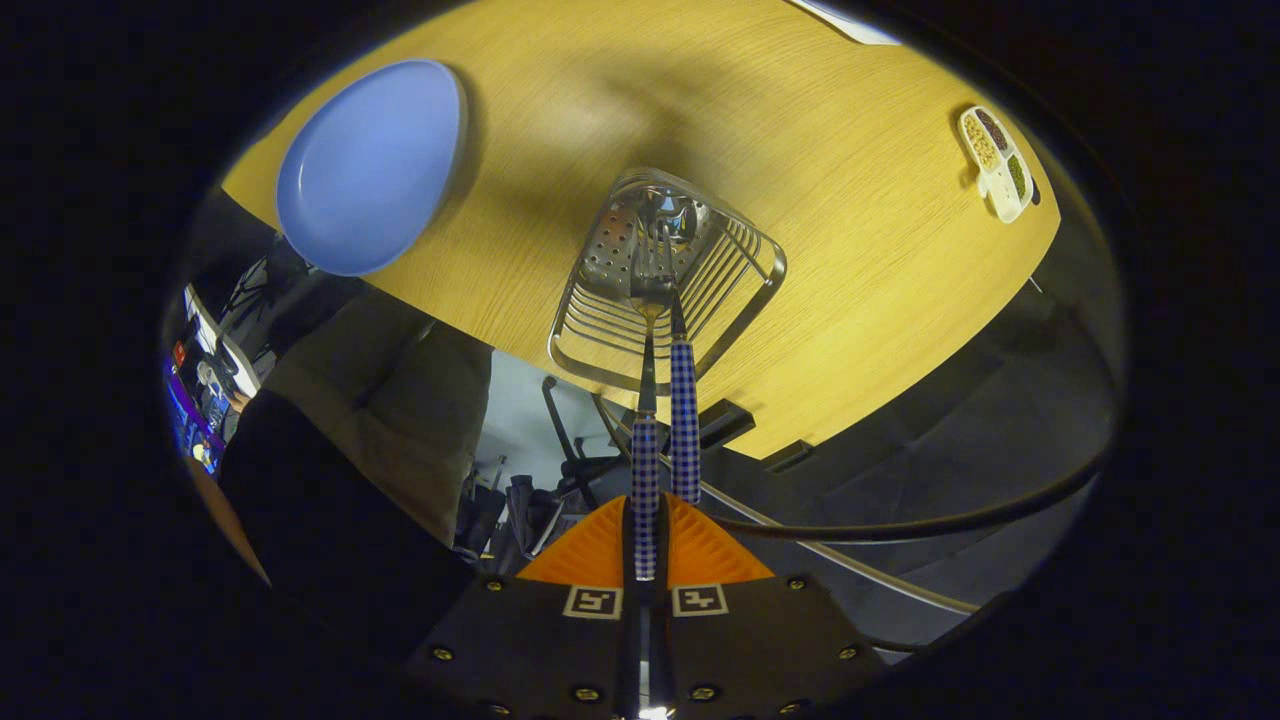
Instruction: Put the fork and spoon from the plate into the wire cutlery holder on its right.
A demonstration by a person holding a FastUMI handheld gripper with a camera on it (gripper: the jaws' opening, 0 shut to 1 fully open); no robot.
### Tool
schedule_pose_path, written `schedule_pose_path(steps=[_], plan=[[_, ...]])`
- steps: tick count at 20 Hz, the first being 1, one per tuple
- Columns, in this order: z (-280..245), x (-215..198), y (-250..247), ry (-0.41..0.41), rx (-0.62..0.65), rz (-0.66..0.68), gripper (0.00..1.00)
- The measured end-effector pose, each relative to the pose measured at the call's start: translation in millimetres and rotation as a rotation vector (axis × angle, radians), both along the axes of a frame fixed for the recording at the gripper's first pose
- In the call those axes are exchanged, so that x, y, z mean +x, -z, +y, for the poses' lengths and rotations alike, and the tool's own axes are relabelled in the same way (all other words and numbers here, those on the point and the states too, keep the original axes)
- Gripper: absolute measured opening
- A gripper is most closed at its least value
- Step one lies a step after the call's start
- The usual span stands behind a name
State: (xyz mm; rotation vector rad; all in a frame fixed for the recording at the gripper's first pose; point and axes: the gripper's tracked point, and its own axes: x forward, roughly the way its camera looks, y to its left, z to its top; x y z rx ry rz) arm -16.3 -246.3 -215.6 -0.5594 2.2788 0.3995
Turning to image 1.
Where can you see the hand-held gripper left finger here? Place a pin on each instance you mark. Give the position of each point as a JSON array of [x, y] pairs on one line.
[[520, 650]]

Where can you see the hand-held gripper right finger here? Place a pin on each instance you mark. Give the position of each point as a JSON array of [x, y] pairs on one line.
[[760, 650]]

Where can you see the person's beige trousers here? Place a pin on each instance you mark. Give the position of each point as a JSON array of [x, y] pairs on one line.
[[400, 400]]

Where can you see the white power strip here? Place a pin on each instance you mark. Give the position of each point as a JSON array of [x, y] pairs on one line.
[[205, 340]]

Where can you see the blue plate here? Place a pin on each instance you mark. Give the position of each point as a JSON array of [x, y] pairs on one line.
[[370, 170]]

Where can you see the white divided dish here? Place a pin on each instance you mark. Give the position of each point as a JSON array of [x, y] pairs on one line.
[[995, 165]]

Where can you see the white coaster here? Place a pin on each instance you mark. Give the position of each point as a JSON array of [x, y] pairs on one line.
[[850, 22]]

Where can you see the black table bracket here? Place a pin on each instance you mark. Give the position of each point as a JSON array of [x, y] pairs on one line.
[[790, 455], [728, 422]]

